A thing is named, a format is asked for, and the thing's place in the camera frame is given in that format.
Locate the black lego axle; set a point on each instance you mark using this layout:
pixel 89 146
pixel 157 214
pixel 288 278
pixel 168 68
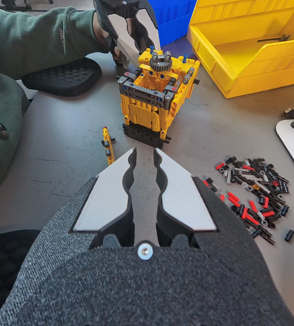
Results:
pixel 285 37

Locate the person's left hand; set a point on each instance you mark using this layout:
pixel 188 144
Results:
pixel 99 33

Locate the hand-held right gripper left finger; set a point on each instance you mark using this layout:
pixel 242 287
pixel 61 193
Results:
pixel 106 198

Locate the yellow lego vehicle model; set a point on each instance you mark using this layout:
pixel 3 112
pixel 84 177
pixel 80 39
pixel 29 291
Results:
pixel 147 112

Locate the blue plastic storage bin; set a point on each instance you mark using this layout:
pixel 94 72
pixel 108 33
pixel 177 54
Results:
pixel 172 23

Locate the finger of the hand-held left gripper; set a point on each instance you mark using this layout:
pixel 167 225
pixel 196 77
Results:
pixel 122 33
pixel 148 28

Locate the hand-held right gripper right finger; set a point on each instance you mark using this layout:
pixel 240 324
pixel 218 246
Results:
pixel 185 201

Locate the pile of small lego pins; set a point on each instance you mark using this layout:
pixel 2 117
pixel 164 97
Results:
pixel 253 178

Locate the yellow lego panel assembly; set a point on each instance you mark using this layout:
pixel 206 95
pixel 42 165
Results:
pixel 108 150

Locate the white flat board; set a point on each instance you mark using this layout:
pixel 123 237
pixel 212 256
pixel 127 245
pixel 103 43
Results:
pixel 289 142

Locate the person's left forearm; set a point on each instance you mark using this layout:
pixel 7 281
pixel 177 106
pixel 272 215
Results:
pixel 35 38

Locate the yellow plastic storage bin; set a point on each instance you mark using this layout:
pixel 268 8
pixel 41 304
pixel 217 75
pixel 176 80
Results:
pixel 251 66

